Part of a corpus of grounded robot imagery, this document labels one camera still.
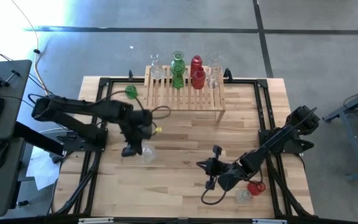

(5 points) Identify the yellow extension cable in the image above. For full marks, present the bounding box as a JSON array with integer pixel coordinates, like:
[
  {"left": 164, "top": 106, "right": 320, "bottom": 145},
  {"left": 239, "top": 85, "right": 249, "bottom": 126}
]
[{"left": 10, "top": 0, "right": 51, "bottom": 94}]

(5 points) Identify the black aluminium rig frame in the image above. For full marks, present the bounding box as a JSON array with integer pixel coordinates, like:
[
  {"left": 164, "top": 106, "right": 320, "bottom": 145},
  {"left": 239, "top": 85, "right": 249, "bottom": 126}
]
[{"left": 50, "top": 76, "right": 315, "bottom": 218}]

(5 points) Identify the black keyboard and desk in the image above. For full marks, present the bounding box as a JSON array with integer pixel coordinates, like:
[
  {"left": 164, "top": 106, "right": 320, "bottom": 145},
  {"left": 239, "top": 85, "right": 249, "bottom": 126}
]
[{"left": 0, "top": 59, "right": 33, "bottom": 219}]

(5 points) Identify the small green ribbed vase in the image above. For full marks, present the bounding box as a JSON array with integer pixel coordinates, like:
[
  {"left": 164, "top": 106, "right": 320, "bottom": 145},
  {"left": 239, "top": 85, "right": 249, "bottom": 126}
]
[{"left": 124, "top": 84, "right": 138, "bottom": 100}]

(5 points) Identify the green round embossed glass vase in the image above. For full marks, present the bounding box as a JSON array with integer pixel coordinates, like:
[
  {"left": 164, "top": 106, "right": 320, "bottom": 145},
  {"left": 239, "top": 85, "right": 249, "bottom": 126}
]
[{"left": 170, "top": 50, "right": 186, "bottom": 77}]

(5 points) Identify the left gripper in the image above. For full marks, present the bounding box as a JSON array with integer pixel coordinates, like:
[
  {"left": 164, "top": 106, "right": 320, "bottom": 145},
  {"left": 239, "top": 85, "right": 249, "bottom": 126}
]
[{"left": 121, "top": 123, "right": 154, "bottom": 157}]

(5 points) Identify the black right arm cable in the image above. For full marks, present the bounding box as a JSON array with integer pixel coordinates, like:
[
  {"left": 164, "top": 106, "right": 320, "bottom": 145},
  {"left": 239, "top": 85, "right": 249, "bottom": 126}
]
[{"left": 200, "top": 175, "right": 262, "bottom": 206}]

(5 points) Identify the grey metal table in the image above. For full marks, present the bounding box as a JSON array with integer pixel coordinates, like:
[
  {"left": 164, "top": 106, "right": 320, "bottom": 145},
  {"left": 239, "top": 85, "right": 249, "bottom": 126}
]
[{"left": 321, "top": 80, "right": 358, "bottom": 183}]

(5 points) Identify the white paper sheet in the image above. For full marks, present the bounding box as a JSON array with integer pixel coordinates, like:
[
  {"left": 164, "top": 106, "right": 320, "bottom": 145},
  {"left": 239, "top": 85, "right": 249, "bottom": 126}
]
[{"left": 25, "top": 146, "right": 62, "bottom": 191}]

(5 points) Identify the white edge bracket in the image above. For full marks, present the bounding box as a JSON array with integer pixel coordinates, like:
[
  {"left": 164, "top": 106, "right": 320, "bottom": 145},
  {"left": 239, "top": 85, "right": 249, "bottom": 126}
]
[
  {"left": 252, "top": 218, "right": 288, "bottom": 224},
  {"left": 78, "top": 217, "right": 114, "bottom": 224}
]

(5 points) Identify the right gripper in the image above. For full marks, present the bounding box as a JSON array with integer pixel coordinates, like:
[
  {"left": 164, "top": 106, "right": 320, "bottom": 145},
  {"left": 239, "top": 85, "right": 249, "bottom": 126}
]
[{"left": 196, "top": 146, "right": 229, "bottom": 190}]

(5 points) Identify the black support bar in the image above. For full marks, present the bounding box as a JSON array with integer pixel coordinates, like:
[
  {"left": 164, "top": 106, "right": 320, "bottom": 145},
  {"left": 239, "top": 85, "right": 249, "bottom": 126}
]
[{"left": 12, "top": 121, "right": 67, "bottom": 157}]

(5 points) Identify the clear bulbous ribbed glass vase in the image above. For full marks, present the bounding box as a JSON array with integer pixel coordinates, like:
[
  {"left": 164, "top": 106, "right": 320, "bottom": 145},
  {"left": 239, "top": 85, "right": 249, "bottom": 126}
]
[{"left": 150, "top": 53, "right": 165, "bottom": 80}]

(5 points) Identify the wooden slatted shelf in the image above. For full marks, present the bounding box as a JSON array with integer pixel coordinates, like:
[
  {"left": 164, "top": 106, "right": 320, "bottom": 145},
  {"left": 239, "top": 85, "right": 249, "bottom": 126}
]
[{"left": 141, "top": 64, "right": 226, "bottom": 124}]

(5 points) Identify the red ribbed glass vase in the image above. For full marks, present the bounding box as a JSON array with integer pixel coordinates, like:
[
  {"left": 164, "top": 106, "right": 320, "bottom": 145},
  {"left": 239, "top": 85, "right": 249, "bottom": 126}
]
[
  {"left": 190, "top": 55, "right": 203, "bottom": 78},
  {"left": 191, "top": 67, "right": 206, "bottom": 90},
  {"left": 247, "top": 180, "right": 266, "bottom": 197}
]

